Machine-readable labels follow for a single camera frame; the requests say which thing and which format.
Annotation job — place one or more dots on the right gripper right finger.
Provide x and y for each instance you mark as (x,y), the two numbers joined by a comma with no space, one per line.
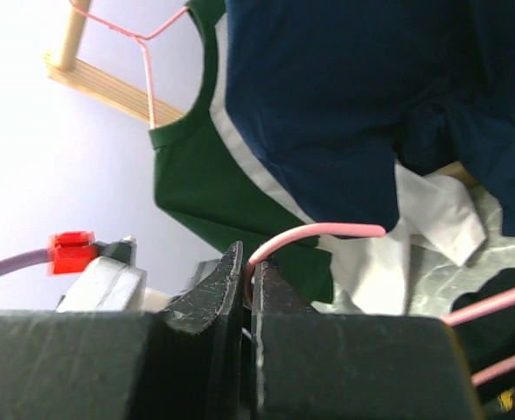
(278,310)

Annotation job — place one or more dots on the navy blue shirt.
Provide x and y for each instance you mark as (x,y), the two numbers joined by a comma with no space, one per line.
(330,95)

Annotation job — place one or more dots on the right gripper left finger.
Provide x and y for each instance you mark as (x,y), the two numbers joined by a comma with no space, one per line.
(201,359)

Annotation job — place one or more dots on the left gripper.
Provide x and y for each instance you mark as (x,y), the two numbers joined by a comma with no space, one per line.
(200,275)

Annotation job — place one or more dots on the pink wire hanger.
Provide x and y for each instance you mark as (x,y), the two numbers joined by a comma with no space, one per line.
(478,310)

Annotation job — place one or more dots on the green and grey shirt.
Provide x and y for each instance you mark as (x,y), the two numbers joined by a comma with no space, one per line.
(208,180)

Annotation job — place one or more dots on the pink hanger with green shirt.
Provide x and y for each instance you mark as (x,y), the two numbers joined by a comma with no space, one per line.
(141,40)

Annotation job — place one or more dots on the wooden clothes rack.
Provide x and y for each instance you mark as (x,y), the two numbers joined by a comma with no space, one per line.
(64,67)

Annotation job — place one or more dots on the black t shirt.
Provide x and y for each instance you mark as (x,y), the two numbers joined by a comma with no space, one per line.
(488,340)

